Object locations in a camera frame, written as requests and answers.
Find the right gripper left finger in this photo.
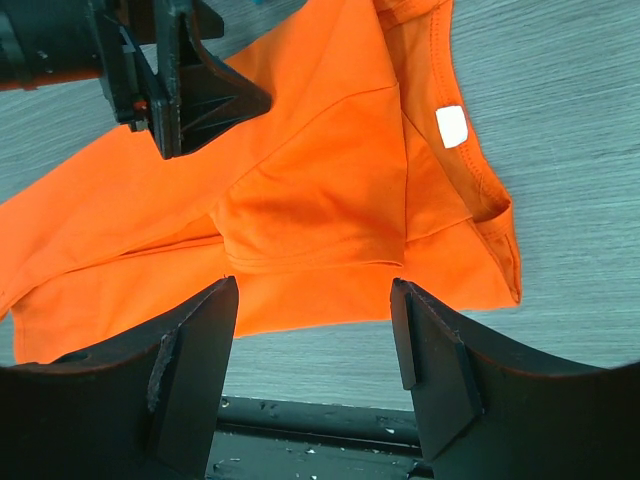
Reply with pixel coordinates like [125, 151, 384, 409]
[1, 277, 239, 479]

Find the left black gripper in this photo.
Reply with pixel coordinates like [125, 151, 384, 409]
[1, 1, 272, 159]

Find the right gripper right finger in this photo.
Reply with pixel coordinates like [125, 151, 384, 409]
[391, 279, 639, 479]

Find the orange t shirt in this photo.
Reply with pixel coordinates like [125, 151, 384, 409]
[1, 1, 522, 363]

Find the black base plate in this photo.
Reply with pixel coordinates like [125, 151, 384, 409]
[205, 396, 435, 480]

